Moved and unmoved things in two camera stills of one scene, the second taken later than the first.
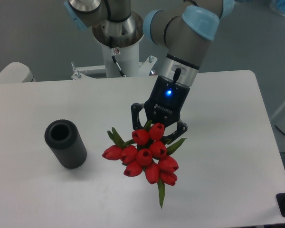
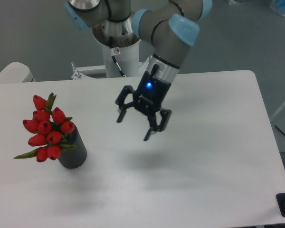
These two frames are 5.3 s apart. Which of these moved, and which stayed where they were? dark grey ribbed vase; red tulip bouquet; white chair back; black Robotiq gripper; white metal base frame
Moved: black Robotiq gripper; red tulip bouquet
Stayed: dark grey ribbed vase; white chair back; white metal base frame
